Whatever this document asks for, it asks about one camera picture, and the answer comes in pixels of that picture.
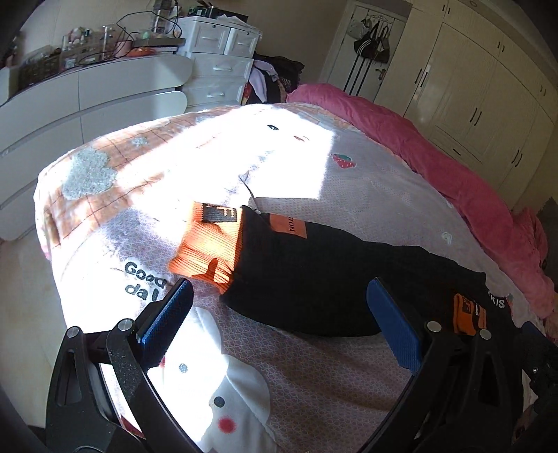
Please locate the pink fleece blanket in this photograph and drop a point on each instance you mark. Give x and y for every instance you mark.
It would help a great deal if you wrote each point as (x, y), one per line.
(436, 143)

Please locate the clear jar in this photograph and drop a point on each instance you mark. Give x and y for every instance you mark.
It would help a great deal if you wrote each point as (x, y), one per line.
(162, 17)

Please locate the pile of clothes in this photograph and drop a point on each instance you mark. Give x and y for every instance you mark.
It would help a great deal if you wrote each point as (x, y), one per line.
(270, 80)

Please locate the cream wardrobe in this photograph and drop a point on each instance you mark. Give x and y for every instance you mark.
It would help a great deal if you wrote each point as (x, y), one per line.
(471, 82)

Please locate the hanging bags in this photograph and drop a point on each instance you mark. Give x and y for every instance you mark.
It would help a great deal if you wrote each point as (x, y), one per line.
(372, 43)

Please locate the clutter of small items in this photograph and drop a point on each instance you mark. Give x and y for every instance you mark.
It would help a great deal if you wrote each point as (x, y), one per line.
(65, 52)

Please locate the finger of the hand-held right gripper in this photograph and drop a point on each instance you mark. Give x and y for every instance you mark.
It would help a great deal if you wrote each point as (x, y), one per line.
(542, 348)

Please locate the white plastic drawer cabinet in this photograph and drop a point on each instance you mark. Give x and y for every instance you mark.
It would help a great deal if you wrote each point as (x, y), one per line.
(218, 56)

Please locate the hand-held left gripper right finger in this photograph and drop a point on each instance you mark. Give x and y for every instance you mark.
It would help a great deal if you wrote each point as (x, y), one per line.
(394, 324)

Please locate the printed bed blanket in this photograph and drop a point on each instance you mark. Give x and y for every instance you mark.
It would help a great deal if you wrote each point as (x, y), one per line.
(279, 174)

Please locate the black and orange garment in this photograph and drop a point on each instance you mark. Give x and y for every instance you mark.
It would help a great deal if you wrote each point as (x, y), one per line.
(305, 278)

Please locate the white low dresser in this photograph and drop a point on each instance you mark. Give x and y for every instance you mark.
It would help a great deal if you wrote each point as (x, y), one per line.
(91, 100)

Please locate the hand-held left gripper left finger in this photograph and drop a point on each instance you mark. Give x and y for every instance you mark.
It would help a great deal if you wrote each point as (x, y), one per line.
(168, 318)

